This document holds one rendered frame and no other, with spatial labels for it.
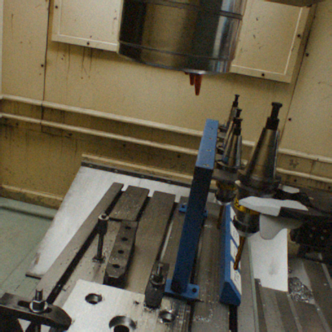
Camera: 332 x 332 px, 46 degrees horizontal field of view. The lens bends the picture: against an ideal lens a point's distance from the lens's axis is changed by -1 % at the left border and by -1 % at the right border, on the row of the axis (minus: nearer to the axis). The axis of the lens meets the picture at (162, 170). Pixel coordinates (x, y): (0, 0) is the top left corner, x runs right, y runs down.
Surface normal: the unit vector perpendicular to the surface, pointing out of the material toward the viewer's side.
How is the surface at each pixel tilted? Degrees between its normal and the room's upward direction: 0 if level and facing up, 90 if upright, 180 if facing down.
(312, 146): 90
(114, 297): 0
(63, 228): 21
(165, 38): 90
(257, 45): 90
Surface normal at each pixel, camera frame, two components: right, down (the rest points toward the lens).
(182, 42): 0.01, 0.37
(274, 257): 0.07, -0.71
